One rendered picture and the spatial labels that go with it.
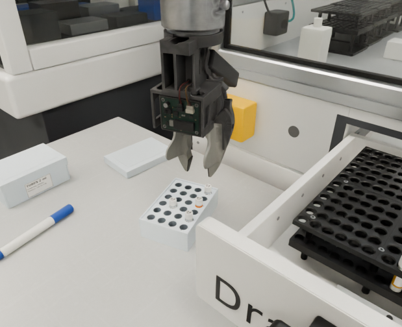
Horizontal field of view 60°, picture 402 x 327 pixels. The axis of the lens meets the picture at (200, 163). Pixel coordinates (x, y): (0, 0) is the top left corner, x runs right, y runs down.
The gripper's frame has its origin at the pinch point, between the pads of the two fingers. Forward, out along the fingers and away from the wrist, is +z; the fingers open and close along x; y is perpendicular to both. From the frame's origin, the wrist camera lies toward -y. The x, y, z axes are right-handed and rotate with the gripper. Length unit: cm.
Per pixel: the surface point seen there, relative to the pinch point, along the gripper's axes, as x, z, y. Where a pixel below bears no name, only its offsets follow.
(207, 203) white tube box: 1.2, 7.4, 0.0
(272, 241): 13.7, 3.0, 8.8
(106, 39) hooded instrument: -44, -7, -37
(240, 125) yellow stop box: 1.7, -0.4, -14.3
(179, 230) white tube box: -0.1, 7.4, 7.6
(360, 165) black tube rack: 22.1, -2.8, -4.4
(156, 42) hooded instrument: -39, -3, -54
